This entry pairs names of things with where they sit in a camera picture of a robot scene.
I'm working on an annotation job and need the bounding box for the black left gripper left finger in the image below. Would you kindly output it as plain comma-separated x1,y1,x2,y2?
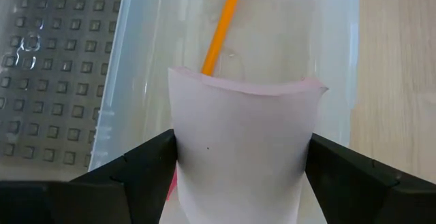
0,128,178,224

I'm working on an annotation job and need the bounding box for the pink sticky note pad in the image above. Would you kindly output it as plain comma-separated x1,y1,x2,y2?
166,66,330,224

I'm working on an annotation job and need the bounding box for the clear pencil box grey lid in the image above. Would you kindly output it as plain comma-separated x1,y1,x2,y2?
0,0,362,181

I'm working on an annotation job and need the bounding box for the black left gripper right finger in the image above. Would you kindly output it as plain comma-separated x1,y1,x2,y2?
305,133,436,224

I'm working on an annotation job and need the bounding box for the orange pencil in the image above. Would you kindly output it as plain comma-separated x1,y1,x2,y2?
200,0,247,77

